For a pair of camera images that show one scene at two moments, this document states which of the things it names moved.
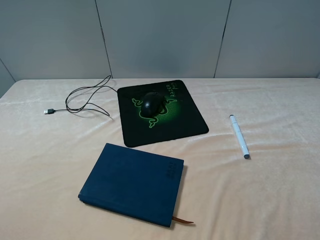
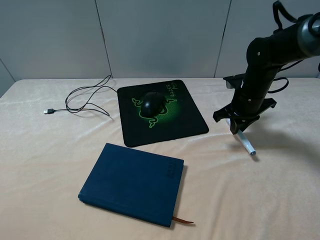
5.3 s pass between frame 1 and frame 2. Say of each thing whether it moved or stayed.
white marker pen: moved
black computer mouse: stayed
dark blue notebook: stayed
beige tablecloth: stayed
